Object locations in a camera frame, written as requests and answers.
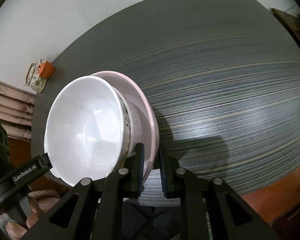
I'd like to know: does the white Rabbit bowl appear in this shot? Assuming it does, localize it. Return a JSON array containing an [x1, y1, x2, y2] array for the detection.
[[46, 76, 142, 186]]

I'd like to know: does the pink bowl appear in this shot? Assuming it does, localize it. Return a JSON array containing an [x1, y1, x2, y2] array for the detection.
[[93, 70, 159, 182]]

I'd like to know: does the person's left hand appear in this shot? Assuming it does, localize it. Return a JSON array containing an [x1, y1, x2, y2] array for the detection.
[[5, 189, 61, 239]]

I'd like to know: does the beige patterned curtain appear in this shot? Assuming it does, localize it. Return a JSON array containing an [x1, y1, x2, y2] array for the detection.
[[0, 83, 36, 141]]

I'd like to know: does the floral ceramic teapot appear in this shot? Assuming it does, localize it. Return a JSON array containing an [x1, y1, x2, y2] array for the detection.
[[24, 59, 47, 93]]

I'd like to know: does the orange tea cup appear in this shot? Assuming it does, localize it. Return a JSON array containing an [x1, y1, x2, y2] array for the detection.
[[38, 61, 55, 79]]

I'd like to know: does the dark wooden side cabinet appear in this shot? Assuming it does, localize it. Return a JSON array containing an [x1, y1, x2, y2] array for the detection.
[[271, 8, 300, 48]]

